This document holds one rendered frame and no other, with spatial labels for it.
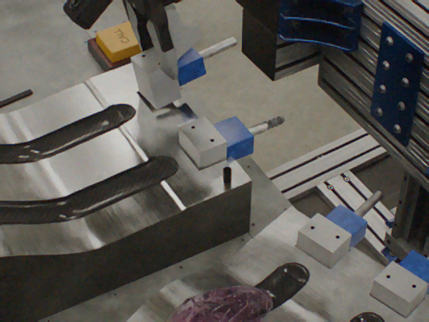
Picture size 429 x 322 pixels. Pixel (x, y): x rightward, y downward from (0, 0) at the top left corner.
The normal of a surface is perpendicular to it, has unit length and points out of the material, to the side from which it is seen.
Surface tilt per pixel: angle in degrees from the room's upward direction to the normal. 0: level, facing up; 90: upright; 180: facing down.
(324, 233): 0
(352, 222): 0
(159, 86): 82
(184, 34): 72
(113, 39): 0
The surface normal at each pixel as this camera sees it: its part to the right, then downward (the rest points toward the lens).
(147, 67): -0.17, -0.75
